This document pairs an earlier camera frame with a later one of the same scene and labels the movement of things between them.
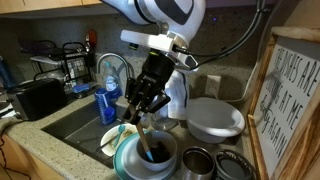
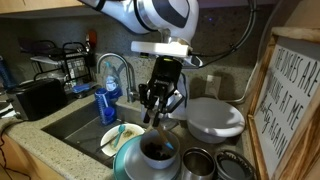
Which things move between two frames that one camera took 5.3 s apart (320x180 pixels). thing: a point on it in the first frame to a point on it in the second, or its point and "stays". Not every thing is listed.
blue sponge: (80, 87) stays
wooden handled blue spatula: (145, 143) to (168, 144)
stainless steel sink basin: (83, 131) stays
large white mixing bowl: (212, 120) stays
